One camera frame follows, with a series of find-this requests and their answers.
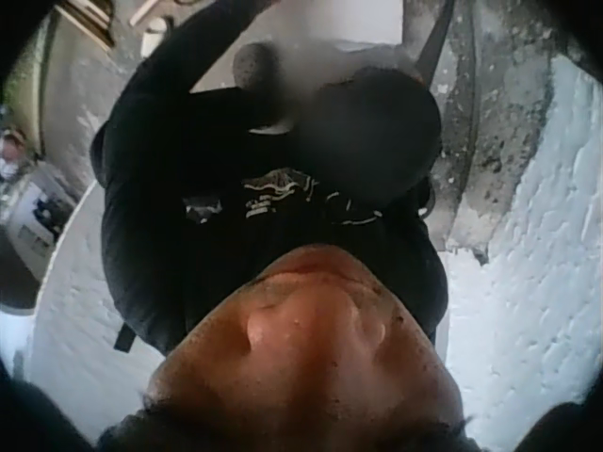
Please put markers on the white slab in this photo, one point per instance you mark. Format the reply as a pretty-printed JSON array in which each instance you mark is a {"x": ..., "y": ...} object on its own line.
[{"x": 358, "y": 21}]

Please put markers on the white container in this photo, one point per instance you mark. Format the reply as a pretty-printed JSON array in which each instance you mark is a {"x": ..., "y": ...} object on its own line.
[{"x": 158, "y": 32}]

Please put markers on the white printed carton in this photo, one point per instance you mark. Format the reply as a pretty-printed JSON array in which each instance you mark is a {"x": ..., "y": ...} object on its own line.
[{"x": 40, "y": 221}]

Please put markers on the white pipe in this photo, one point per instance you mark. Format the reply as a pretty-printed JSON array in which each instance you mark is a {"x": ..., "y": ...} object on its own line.
[{"x": 147, "y": 11}]

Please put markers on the wooden planks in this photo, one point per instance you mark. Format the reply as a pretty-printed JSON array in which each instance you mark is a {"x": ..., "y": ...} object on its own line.
[{"x": 92, "y": 19}]

